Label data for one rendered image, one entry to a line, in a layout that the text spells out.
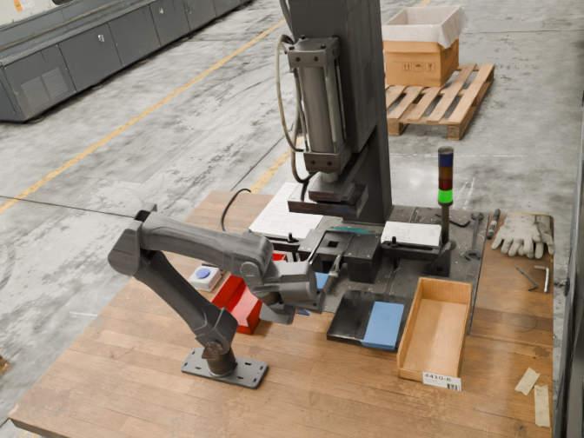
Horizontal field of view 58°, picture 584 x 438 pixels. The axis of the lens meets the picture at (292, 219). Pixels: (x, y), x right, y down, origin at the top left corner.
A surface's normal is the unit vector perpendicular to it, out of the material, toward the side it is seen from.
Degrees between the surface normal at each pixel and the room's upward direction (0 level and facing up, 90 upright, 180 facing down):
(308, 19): 90
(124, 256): 90
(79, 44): 90
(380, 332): 0
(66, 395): 0
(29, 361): 0
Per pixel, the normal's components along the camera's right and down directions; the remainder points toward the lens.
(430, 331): -0.15, -0.82
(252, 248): 0.15, -0.78
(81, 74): 0.89, 0.12
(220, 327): 0.77, -0.41
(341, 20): -0.37, 0.56
